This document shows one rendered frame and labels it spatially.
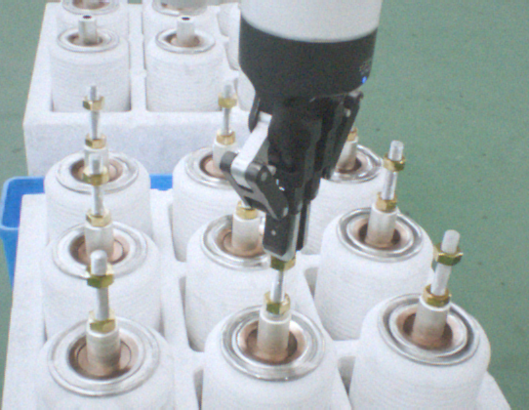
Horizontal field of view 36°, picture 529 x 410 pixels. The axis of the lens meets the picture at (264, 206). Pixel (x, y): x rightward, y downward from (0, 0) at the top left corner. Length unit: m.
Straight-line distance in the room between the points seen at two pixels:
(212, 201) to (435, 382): 0.27
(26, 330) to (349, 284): 0.27
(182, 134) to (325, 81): 0.58
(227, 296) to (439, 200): 0.64
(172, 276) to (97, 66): 0.34
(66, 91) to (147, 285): 0.42
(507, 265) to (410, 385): 0.57
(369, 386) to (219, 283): 0.14
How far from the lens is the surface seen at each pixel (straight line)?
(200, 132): 0.99
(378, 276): 0.67
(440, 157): 1.34
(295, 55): 0.42
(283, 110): 0.43
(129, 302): 0.64
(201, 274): 0.65
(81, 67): 0.99
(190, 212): 0.75
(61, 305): 0.65
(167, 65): 0.99
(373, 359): 0.60
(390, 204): 0.67
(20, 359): 0.68
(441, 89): 1.58
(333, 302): 0.70
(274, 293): 0.54
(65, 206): 0.73
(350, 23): 0.42
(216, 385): 0.57
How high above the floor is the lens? 0.65
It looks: 34 degrees down
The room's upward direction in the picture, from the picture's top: 5 degrees clockwise
